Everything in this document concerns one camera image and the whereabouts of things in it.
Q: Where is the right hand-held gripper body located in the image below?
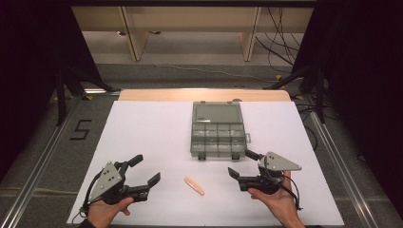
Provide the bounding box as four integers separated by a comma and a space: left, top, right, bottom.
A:
238, 151, 302, 196

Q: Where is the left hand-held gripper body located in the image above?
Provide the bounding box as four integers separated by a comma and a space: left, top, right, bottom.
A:
83, 161, 150, 206

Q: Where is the small pink stick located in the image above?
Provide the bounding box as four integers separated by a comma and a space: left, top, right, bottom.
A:
183, 176, 205, 197

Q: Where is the clear grey compartment box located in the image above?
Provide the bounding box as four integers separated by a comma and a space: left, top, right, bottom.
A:
189, 101, 252, 162

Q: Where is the person's left hand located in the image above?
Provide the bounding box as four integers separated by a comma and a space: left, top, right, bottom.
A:
86, 197, 135, 228

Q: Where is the person's right hand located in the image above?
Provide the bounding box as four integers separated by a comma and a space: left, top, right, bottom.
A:
247, 170, 299, 224

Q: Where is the white paper sheet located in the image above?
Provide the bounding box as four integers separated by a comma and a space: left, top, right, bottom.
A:
67, 100, 346, 227

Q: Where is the wooden table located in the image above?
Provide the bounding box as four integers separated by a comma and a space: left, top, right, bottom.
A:
117, 88, 292, 103

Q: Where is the black metal stand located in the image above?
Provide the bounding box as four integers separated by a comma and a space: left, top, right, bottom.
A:
261, 65, 328, 125
54, 65, 122, 127

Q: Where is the dark curtain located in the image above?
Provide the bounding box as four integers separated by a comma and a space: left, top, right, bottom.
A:
289, 0, 403, 207
0, 0, 106, 179

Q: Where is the beige wooden bench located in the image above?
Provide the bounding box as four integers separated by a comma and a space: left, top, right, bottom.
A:
70, 6, 316, 63

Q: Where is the left hand-held gripper black cable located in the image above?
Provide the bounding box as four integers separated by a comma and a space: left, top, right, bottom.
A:
71, 169, 110, 224

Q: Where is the hand-held gripper black cable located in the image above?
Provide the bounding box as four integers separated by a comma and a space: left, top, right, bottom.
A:
278, 175, 303, 212
71, 169, 110, 224

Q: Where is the right hand-held gripper black cable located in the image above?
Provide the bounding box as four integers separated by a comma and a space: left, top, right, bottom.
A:
278, 175, 303, 212

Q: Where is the aluminium floor rail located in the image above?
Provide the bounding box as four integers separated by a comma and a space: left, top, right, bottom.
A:
307, 111, 380, 228
0, 94, 84, 228

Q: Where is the white floor cable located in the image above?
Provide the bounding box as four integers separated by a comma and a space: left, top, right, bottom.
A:
151, 60, 274, 84

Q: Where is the bundle of black cables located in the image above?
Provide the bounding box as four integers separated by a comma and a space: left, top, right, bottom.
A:
254, 7, 302, 74

